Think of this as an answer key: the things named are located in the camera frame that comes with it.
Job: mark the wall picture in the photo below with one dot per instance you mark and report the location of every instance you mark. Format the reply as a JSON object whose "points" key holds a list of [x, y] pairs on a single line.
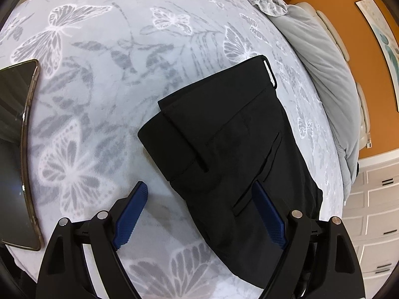
{"points": [[380, 34]]}

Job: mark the butterfly print blanket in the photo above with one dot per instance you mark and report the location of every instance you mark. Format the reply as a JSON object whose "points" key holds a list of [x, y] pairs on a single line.
{"points": [[124, 53]]}

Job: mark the white drawer cabinet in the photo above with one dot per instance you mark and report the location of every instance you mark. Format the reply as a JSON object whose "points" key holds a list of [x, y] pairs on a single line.
{"points": [[374, 211]]}

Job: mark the grey duvet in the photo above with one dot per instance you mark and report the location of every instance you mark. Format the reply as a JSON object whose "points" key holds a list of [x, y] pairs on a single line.
{"points": [[321, 68]]}

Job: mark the black pants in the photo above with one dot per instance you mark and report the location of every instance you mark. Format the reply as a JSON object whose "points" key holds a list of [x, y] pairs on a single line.
{"points": [[224, 130]]}

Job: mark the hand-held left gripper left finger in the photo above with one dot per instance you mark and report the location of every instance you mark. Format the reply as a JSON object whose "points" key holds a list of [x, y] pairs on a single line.
{"points": [[131, 215]]}

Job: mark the black smartphone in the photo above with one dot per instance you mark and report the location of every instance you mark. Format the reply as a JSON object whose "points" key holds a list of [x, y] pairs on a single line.
{"points": [[12, 130]]}

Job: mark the white lace cloth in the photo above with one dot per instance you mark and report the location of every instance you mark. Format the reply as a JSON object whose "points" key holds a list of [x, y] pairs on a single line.
{"points": [[271, 4]]}

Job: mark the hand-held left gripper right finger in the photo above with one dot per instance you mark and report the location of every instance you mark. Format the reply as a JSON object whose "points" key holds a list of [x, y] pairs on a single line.
{"points": [[269, 215]]}

